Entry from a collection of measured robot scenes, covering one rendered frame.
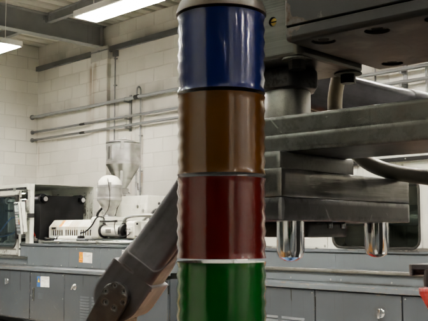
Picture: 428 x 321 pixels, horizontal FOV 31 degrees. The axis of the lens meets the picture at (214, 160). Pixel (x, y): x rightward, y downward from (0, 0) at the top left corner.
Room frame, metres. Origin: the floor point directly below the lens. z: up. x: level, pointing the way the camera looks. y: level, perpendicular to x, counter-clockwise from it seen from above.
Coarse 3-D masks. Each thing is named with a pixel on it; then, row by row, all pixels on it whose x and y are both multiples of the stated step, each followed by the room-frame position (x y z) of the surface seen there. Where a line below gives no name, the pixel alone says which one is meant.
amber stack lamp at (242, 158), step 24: (192, 96) 0.32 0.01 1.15; (216, 96) 0.31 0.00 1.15; (240, 96) 0.31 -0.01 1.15; (264, 96) 0.33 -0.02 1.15; (192, 120) 0.32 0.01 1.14; (216, 120) 0.31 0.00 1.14; (240, 120) 0.31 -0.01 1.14; (264, 120) 0.33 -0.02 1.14; (192, 144) 0.32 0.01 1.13; (216, 144) 0.31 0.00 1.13; (240, 144) 0.31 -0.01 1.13; (192, 168) 0.32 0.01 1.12; (216, 168) 0.31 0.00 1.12; (240, 168) 0.31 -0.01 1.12
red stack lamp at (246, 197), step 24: (192, 192) 0.32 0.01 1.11; (216, 192) 0.31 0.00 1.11; (240, 192) 0.31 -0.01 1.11; (264, 192) 0.33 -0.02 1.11; (192, 216) 0.32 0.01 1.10; (216, 216) 0.31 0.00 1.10; (240, 216) 0.31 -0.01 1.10; (264, 216) 0.33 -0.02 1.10; (192, 240) 0.32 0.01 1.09; (216, 240) 0.31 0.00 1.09; (240, 240) 0.31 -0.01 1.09; (264, 240) 0.33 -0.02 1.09
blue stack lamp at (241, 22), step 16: (192, 16) 0.32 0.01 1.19; (208, 16) 0.31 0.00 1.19; (224, 16) 0.31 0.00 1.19; (240, 16) 0.31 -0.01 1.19; (256, 16) 0.32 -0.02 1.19; (192, 32) 0.32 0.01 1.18; (208, 32) 0.31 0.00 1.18; (224, 32) 0.31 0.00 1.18; (240, 32) 0.31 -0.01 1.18; (256, 32) 0.32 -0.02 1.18; (192, 48) 0.32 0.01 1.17; (208, 48) 0.31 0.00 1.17; (224, 48) 0.31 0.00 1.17; (240, 48) 0.31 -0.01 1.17; (256, 48) 0.32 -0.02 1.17; (192, 64) 0.32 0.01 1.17; (208, 64) 0.31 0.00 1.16; (224, 64) 0.31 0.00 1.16; (240, 64) 0.31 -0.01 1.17; (256, 64) 0.32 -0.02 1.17; (192, 80) 0.32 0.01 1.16; (208, 80) 0.31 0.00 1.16; (224, 80) 0.31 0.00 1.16; (240, 80) 0.31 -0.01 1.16; (256, 80) 0.32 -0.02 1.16
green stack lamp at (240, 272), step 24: (192, 264) 0.32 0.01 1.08; (216, 264) 0.31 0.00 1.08; (240, 264) 0.31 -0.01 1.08; (264, 264) 0.33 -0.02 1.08; (192, 288) 0.32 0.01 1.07; (216, 288) 0.31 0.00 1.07; (240, 288) 0.31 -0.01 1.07; (264, 288) 0.33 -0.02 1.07; (192, 312) 0.32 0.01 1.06; (216, 312) 0.31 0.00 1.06; (240, 312) 0.31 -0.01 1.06; (264, 312) 0.33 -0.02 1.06
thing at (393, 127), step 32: (288, 96) 0.60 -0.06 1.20; (288, 128) 0.57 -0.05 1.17; (320, 128) 0.55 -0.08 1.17; (352, 128) 0.53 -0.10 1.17; (384, 128) 0.51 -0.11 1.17; (416, 128) 0.50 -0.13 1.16; (288, 160) 0.57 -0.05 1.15; (320, 160) 0.60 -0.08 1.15; (352, 160) 0.63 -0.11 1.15; (288, 192) 0.53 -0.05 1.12; (320, 192) 0.56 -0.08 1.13; (352, 192) 0.59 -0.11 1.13; (384, 192) 0.63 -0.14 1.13; (288, 224) 0.55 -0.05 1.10; (320, 224) 0.60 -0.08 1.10; (384, 224) 0.64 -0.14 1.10; (288, 256) 0.55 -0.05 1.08
